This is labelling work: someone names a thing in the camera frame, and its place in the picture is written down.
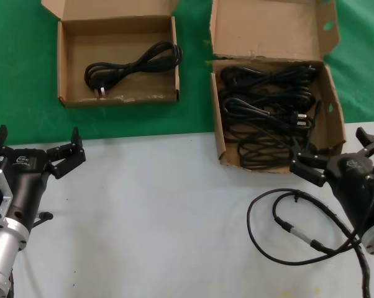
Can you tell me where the large torn cardboard box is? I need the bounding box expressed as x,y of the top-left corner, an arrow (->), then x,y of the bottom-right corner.
209,0 -> 347,174

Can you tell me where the small open cardboard box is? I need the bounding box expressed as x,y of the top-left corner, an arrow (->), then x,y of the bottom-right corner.
40,0 -> 180,109

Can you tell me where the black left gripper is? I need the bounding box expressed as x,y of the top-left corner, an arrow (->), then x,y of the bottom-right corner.
0,125 -> 87,232

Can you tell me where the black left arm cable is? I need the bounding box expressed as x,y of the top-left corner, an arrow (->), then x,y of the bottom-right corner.
33,210 -> 54,229

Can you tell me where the green table cloth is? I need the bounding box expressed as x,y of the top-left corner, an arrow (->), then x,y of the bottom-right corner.
0,0 -> 374,147

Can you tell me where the black power cord bundle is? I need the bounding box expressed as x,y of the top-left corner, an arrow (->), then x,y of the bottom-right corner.
221,63 -> 320,88
238,101 -> 334,171
83,40 -> 184,97
221,88 -> 317,108
221,96 -> 315,130

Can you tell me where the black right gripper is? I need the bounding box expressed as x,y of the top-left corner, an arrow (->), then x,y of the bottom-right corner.
290,126 -> 374,237

